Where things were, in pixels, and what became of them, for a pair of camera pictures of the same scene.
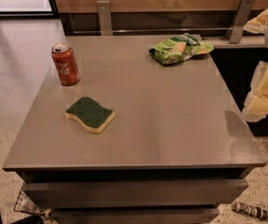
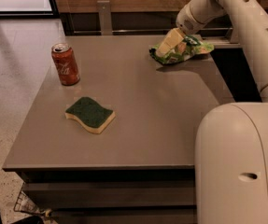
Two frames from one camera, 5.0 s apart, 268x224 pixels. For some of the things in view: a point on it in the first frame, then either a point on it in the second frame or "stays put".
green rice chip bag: (179, 48) stays put
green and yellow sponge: (90, 114) stays put
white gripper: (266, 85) to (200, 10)
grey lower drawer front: (134, 216) stays put
